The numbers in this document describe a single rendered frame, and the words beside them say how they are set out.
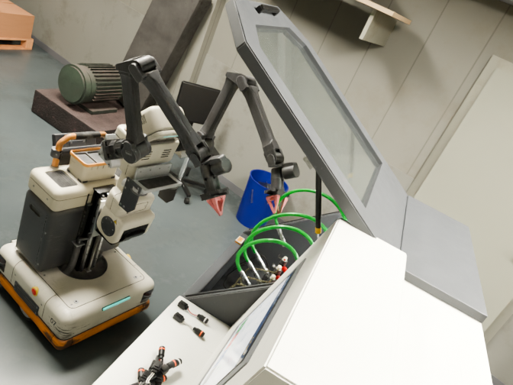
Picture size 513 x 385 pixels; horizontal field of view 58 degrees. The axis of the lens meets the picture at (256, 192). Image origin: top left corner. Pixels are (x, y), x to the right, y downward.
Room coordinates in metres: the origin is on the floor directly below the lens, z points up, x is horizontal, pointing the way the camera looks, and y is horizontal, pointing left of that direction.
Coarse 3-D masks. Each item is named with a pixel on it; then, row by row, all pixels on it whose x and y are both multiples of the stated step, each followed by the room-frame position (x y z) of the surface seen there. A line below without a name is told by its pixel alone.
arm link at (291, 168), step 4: (268, 156) 1.88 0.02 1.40; (272, 156) 1.88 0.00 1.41; (268, 160) 1.88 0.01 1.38; (272, 160) 1.87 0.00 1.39; (268, 164) 1.87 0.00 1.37; (272, 164) 1.86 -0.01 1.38; (276, 164) 1.87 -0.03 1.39; (280, 164) 1.86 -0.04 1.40; (284, 164) 1.87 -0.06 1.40; (288, 164) 1.86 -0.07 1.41; (292, 164) 1.85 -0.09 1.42; (296, 164) 1.87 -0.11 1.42; (284, 168) 1.86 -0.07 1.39; (288, 168) 1.85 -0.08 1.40; (292, 168) 1.83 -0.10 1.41; (296, 168) 1.86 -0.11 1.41; (284, 172) 1.84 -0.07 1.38; (288, 172) 1.84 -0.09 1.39; (292, 172) 1.83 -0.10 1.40; (296, 172) 1.85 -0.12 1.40; (284, 176) 1.84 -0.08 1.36; (288, 176) 1.84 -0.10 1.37; (292, 176) 1.83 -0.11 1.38; (296, 176) 1.83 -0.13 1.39
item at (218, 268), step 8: (232, 248) 1.79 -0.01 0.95; (224, 256) 1.71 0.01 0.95; (232, 256) 1.74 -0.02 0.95; (216, 264) 1.63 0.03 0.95; (224, 264) 1.66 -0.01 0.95; (208, 272) 1.56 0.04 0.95; (216, 272) 1.58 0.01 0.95; (224, 272) 1.76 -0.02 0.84; (200, 280) 1.48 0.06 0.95; (208, 280) 1.51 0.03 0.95; (216, 280) 1.65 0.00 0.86; (192, 288) 1.42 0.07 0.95; (200, 288) 1.44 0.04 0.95; (208, 288) 1.57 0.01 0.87
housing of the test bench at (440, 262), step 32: (416, 224) 1.61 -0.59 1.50; (448, 224) 1.77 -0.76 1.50; (416, 256) 1.34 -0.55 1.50; (448, 256) 1.46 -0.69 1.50; (416, 288) 1.20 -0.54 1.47; (448, 288) 1.22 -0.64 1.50; (480, 288) 1.32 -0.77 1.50; (416, 320) 1.03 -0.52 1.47; (448, 320) 1.10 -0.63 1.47; (480, 320) 1.17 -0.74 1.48; (416, 352) 0.90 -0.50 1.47; (448, 352) 0.96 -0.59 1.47; (480, 352) 1.02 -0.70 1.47; (416, 384) 0.79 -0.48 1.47; (448, 384) 0.84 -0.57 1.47; (480, 384) 0.89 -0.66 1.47
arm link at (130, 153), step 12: (132, 60) 1.60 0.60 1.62; (144, 60) 1.62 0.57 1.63; (120, 72) 1.63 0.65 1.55; (144, 72) 1.61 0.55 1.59; (132, 84) 1.64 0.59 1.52; (132, 96) 1.65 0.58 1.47; (132, 108) 1.65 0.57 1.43; (132, 120) 1.66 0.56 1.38; (132, 132) 1.67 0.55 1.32; (132, 144) 1.67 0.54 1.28; (132, 156) 1.67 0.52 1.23
